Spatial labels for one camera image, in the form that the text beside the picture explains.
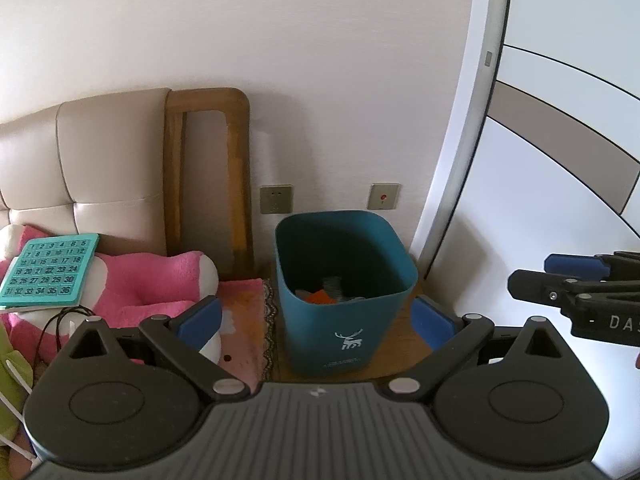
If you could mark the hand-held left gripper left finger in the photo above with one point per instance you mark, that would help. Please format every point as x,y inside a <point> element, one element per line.
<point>202,320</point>

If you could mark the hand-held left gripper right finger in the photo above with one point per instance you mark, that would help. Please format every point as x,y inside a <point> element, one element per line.
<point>432,322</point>

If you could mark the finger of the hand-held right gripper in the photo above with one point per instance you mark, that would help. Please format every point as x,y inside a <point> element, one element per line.
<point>535,285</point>
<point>570,263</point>

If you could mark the pile of wrappers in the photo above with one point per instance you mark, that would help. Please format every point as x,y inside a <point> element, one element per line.
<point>332,287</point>

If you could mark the teal bin with deer print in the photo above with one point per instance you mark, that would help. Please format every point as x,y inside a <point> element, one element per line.
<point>310,335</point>

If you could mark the orange wrapper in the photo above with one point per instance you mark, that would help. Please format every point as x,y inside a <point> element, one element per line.
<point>317,297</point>

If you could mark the wooden nightstand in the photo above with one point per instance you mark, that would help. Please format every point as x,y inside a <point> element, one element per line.
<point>400,350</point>

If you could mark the pink and white plush toy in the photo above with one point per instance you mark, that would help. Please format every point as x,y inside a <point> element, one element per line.
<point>150,280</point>

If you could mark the white wardrobe sliding door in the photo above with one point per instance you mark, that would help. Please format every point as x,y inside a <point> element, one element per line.
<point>550,185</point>

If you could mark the teal number puzzle board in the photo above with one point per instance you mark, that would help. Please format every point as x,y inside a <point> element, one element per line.
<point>50,270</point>

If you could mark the beige padded headboard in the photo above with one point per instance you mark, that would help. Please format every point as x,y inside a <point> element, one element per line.
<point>100,160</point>

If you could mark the white router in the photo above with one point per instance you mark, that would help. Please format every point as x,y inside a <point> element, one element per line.
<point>19,377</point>

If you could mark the green plush toy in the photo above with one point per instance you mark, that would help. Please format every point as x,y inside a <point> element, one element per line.
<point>10,400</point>

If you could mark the wall switch with red dot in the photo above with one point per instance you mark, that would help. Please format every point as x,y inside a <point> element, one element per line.
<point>383,196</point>

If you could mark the wooden headboard frame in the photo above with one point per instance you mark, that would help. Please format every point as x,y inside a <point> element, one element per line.
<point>240,185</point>

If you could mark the grey wall socket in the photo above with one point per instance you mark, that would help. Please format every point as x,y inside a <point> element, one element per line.
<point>276,199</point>

